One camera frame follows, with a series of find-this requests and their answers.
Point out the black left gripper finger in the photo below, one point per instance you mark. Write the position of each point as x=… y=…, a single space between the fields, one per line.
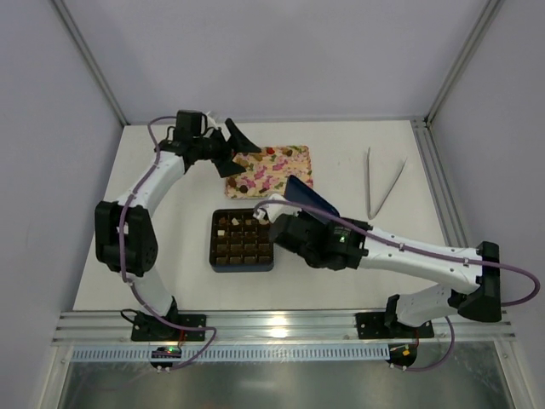
x=226 y=166
x=238 y=142

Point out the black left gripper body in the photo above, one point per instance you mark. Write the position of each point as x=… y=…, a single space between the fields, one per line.
x=222 y=146

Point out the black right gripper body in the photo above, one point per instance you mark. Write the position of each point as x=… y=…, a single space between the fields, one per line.
x=282 y=230

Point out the blue box lid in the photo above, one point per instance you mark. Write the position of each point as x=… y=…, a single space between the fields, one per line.
x=299 y=192

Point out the blue chocolate box with tray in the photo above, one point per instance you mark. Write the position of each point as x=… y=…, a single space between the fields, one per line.
x=243 y=249

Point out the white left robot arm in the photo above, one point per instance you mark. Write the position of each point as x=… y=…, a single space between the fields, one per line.
x=125 y=240

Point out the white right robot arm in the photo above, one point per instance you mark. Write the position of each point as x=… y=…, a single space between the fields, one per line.
x=465 y=281

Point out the floral serving tray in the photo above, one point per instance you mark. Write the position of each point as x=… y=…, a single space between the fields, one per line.
x=267 y=172

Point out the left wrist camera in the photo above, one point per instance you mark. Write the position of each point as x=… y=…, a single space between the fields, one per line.
x=209 y=122

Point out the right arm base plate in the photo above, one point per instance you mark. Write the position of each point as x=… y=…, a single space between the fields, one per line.
x=374 y=325

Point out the slotted cable duct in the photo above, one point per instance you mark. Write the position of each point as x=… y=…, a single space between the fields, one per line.
x=233 y=353

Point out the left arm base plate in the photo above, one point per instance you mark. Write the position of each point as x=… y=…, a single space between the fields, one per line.
x=187 y=327

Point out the aluminium frame rail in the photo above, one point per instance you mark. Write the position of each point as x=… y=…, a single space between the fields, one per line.
x=108 y=327

